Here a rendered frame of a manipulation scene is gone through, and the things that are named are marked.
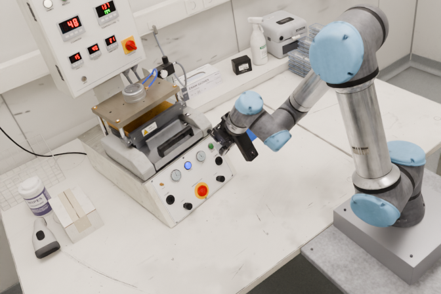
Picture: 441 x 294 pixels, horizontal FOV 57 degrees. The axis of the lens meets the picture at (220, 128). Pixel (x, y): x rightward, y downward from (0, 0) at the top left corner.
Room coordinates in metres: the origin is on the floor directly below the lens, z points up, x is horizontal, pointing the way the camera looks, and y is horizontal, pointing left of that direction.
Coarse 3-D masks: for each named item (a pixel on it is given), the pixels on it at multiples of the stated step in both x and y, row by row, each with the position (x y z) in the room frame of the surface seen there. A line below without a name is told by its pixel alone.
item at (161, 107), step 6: (162, 102) 1.31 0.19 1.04; (168, 102) 1.30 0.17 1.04; (156, 108) 1.28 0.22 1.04; (162, 108) 1.27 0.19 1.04; (144, 114) 1.25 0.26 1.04; (150, 114) 1.25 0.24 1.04; (156, 114) 1.24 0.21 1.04; (138, 120) 1.22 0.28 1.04; (144, 120) 1.22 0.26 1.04; (108, 126) 1.28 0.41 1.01; (114, 126) 1.23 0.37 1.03; (126, 126) 1.20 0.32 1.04; (132, 126) 1.19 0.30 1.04; (138, 126) 1.19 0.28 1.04; (126, 132) 1.17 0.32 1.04
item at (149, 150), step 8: (176, 120) 1.22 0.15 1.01; (168, 128) 1.19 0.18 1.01; (176, 128) 1.21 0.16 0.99; (192, 128) 1.21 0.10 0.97; (152, 136) 1.15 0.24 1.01; (160, 136) 1.17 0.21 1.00; (168, 136) 1.18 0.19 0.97; (192, 136) 1.16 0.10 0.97; (200, 136) 1.18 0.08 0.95; (152, 144) 1.14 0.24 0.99; (160, 144) 1.15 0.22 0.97; (176, 144) 1.14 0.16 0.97; (184, 144) 1.14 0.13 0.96; (144, 152) 1.13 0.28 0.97; (152, 152) 1.12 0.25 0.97; (168, 152) 1.10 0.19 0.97; (176, 152) 1.11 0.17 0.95; (152, 160) 1.08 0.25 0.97; (160, 160) 1.07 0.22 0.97; (168, 160) 1.09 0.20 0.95
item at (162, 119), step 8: (176, 104) 1.26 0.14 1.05; (184, 104) 1.27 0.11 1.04; (168, 112) 1.23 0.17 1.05; (176, 112) 1.25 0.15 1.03; (152, 120) 1.19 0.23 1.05; (160, 120) 1.20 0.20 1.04; (168, 120) 1.22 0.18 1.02; (144, 128) 1.16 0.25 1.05; (152, 128) 1.18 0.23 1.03; (128, 136) 1.14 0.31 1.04; (136, 136) 1.14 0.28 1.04; (144, 136) 1.15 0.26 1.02; (128, 144) 1.11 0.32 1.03
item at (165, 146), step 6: (180, 132) 1.15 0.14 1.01; (186, 132) 1.15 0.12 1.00; (192, 132) 1.17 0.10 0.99; (174, 138) 1.12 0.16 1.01; (180, 138) 1.13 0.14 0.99; (162, 144) 1.10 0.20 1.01; (168, 144) 1.10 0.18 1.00; (174, 144) 1.11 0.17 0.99; (162, 150) 1.08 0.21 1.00; (162, 156) 1.08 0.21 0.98
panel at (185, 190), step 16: (208, 144) 1.18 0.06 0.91; (192, 160) 1.12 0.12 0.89; (208, 160) 1.15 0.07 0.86; (224, 160) 1.17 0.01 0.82; (160, 176) 1.05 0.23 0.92; (192, 176) 1.09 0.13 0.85; (208, 176) 1.11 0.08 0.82; (224, 176) 1.13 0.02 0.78; (160, 192) 1.02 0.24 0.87; (176, 192) 1.03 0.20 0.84; (192, 192) 1.05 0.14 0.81; (208, 192) 1.07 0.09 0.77; (176, 208) 1.00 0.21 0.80; (192, 208) 1.02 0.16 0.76; (176, 224) 0.97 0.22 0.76
